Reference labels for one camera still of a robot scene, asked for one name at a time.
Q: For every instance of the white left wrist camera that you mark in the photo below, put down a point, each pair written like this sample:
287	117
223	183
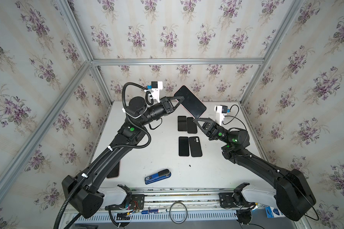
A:
153	92

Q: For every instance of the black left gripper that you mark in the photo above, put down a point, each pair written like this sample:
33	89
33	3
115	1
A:
166	105

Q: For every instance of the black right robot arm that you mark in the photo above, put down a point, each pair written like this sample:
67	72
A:
293	197

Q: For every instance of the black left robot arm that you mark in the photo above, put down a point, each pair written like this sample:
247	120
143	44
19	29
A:
132	135

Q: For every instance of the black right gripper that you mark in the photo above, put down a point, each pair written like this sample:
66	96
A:
208	128

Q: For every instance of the blue white box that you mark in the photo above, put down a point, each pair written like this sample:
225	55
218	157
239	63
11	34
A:
272	213

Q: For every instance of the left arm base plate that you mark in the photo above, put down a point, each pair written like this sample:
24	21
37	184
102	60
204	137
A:
134	202

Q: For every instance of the blue black stapler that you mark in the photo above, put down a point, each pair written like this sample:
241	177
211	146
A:
161	175

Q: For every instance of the blue marker pen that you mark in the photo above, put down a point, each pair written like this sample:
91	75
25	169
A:
155	211

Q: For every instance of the aluminium mounting rail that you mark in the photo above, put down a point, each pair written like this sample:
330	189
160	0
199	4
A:
177	197

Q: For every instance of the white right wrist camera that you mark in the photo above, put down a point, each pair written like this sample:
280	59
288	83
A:
221	111

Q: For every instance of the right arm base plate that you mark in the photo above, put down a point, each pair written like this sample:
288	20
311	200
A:
229	200

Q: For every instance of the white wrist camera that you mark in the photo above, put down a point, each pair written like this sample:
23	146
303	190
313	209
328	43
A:
221	111
153	92

